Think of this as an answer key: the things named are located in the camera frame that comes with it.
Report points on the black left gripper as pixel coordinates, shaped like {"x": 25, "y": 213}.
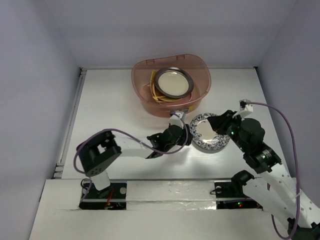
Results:
{"x": 183, "y": 138}

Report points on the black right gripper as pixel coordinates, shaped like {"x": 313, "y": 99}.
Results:
{"x": 218, "y": 122}

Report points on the blue floral ceramic plate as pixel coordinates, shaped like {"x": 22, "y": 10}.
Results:
{"x": 203, "y": 135}

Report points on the orange woven fan-shaped plate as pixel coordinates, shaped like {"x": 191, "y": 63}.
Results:
{"x": 156, "y": 95}

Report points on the brown rimmed cream plate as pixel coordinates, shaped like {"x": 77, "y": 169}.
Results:
{"x": 173, "y": 82}

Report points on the pink round plate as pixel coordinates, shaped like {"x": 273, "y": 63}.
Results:
{"x": 179, "y": 101}

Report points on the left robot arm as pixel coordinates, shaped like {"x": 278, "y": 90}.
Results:
{"x": 97, "y": 153}

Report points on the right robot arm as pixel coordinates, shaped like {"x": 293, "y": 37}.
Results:
{"x": 285, "y": 201}

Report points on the pink translucent plastic bin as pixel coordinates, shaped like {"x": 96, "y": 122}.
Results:
{"x": 192, "y": 64}

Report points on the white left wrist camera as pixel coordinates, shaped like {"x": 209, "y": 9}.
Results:
{"x": 177, "y": 119}

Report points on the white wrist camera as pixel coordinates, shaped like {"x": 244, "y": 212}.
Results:
{"x": 177, "y": 119}
{"x": 245, "y": 109}

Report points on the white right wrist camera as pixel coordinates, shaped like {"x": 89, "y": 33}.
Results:
{"x": 245, "y": 109}

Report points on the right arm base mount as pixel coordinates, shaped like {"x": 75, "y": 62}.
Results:
{"x": 229, "y": 198}

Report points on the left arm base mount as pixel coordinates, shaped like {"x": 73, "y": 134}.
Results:
{"x": 113, "y": 198}

